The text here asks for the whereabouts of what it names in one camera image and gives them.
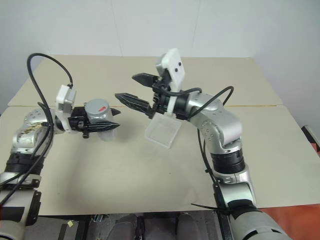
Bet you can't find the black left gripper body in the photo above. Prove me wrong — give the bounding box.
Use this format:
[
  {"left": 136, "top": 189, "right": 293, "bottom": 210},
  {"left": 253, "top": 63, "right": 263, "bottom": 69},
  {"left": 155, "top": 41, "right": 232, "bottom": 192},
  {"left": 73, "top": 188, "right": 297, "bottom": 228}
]
[{"left": 66, "top": 106, "right": 91, "bottom": 139}]

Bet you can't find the grey jar lid red arrow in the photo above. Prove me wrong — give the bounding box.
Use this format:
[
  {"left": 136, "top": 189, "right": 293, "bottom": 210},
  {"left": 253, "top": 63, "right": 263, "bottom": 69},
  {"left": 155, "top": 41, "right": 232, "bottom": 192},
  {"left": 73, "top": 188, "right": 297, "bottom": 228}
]
[{"left": 83, "top": 98, "right": 114, "bottom": 119}]

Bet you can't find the red and black object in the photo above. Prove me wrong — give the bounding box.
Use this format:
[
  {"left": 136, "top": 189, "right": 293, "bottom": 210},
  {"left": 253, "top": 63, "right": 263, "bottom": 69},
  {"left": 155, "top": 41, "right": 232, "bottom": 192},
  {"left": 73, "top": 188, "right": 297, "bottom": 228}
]
[{"left": 300, "top": 124, "right": 320, "bottom": 153}]

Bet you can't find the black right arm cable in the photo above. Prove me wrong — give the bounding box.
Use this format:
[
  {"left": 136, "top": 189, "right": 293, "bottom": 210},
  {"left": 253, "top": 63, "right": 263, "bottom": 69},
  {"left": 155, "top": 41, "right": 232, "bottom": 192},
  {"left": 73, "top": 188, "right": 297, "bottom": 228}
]
[{"left": 159, "top": 84, "right": 236, "bottom": 221}]

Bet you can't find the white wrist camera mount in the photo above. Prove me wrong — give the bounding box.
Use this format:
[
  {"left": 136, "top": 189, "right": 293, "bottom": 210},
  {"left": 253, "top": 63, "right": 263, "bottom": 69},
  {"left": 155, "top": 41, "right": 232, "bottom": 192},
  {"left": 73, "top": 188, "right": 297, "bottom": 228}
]
[
  {"left": 155, "top": 47, "right": 187, "bottom": 118},
  {"left": 54, "top": 84, "right": 77, "bottom": 132}
]

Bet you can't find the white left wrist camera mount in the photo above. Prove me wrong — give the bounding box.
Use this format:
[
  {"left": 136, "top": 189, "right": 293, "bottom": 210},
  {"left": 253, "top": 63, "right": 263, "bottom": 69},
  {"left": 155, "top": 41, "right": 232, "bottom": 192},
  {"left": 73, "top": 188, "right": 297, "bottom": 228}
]
[{"left": 54, "top": 84, "right": 77, "bottom": 132}]

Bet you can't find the black zip tie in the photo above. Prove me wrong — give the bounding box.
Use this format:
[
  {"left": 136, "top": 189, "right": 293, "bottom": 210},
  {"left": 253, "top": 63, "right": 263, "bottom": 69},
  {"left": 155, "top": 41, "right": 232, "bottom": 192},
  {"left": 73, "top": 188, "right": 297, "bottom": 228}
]
[{"left": 190, "top": 202, "right": 230, "bottom": 216}]

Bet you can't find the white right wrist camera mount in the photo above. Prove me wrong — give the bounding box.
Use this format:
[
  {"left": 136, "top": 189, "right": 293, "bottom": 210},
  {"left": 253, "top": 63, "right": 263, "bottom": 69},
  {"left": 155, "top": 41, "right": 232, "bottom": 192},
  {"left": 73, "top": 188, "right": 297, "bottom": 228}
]
[{"left": 155, "top": 47, "right": 187, "bottom": 118}]

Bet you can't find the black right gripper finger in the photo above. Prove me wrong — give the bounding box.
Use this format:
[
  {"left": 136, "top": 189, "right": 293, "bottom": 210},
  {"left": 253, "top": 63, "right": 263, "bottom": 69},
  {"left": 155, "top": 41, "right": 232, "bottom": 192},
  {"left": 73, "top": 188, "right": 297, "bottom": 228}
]
[
  {"left": 114, "top": 92, "right": 154, "bottom": 114},
  {"left": 131, "top": 72, "right": 161, "bottom": 89}
]

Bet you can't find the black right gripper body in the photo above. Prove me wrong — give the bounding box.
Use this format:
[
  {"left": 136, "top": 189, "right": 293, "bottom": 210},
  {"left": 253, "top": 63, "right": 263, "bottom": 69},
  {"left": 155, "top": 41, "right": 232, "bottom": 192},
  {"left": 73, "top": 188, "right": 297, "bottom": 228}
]
[{"left": 149, "top": 74, "right": 176, "bottom": 120}]

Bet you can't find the translucent plastic jar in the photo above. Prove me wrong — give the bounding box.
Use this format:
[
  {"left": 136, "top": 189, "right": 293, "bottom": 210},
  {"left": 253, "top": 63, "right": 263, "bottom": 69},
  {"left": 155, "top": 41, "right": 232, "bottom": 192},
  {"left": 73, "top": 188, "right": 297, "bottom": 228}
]
[{"left": 86, "top": 109, "right": 118, "bottom": 143}]

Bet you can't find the clear plastic box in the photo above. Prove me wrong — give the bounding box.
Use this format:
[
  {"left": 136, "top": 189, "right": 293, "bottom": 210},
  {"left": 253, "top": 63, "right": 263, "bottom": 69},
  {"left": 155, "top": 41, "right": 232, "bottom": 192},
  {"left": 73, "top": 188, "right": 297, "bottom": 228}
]
[{"left": 143, "top": 113, "right": 182, "bottom": 150}]

